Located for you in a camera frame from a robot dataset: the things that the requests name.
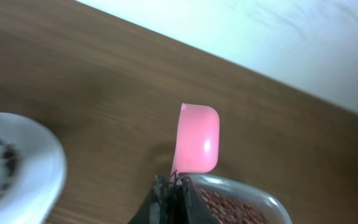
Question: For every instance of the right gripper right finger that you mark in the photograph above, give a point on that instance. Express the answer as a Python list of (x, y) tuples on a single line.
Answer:
[(189, 207)]

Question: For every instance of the white round bowl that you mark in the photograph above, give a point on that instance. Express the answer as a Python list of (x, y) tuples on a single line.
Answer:
[(33, 170)]

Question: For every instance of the pink measuring scoop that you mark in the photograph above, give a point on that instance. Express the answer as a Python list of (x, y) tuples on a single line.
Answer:
[(197, 141)]

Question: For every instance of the clear plastic container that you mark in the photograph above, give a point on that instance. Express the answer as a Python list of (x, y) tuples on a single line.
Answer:
[(264, 203)]

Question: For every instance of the red adzuki beans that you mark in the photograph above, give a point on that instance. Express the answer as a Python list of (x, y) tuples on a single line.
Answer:
[(228, 210)]

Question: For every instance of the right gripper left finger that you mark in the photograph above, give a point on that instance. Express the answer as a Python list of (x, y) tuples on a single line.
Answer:
[(153, 209)]

